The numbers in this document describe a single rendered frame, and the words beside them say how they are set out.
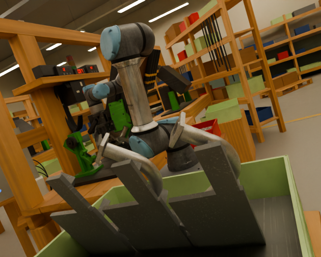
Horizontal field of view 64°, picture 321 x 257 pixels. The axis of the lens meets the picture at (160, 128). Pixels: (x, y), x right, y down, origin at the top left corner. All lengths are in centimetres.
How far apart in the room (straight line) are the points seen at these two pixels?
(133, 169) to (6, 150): 110
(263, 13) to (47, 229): 981
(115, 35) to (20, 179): 93
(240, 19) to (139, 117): 961
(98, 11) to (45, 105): 833
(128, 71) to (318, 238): 78
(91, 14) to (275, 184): 961
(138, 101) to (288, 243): 68
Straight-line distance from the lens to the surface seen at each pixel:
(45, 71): 179
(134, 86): 100
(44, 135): 183
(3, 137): 154
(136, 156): 53
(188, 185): 87
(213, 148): 42
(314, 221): 82
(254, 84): 421
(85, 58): 1279
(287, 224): 72
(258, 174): 81
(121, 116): 179
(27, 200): 156
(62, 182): 60
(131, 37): 101
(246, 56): 419
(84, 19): 1027
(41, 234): 163
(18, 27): 192
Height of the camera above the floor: 125
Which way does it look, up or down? 8 degrees down
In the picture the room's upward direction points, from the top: 19 degrees counter-clockwise
